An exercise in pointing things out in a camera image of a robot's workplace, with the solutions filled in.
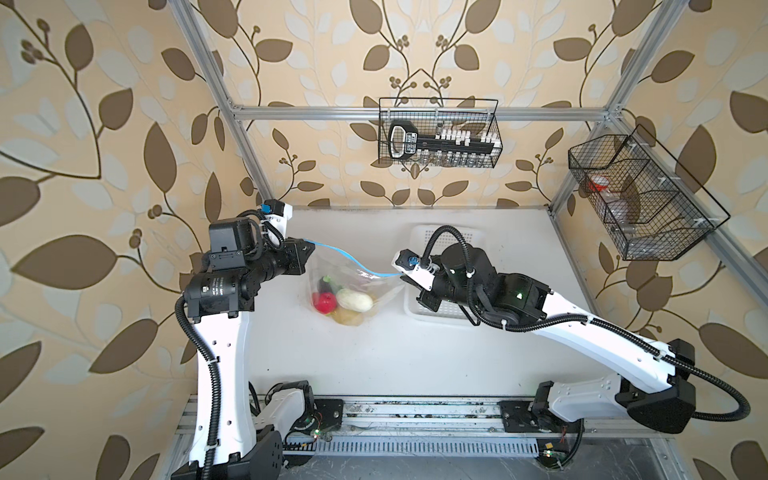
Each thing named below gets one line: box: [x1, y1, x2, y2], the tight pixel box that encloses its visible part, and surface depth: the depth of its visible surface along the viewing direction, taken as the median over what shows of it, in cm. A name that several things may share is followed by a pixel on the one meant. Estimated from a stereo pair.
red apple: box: [312, 292, 337, 314], surface depth 78 cm
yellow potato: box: [331, 308, 365, 326], surface depth 80 cm
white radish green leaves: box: [330, 280, 373, 312], surface depth 75 cm
